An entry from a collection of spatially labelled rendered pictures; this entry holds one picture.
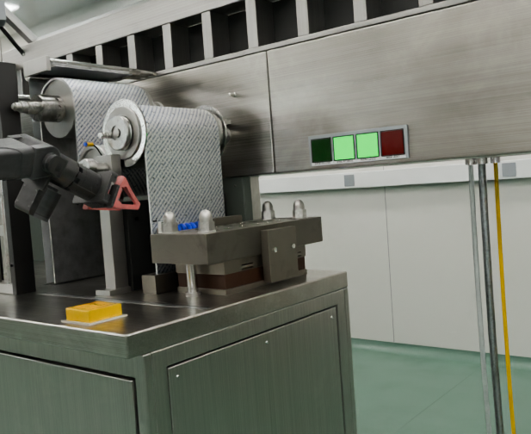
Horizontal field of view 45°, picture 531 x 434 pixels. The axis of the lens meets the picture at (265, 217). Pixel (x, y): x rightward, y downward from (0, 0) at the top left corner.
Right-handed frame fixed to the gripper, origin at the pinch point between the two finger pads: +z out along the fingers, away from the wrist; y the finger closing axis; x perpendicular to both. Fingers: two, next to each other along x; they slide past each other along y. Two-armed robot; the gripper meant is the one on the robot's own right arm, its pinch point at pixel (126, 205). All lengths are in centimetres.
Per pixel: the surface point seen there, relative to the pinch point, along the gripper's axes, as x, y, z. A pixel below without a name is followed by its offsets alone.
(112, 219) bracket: -1.3, -9.0, 3.7
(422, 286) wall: 66, -70, 271
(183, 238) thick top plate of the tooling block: -4.8, 12.7, 6.2
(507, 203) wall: 110, -17, 250
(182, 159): 16.3, -1.3, 11.4
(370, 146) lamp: 26, 35, 31
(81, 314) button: -24.8, 10.6, -9.3
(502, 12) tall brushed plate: 47, 64, 22
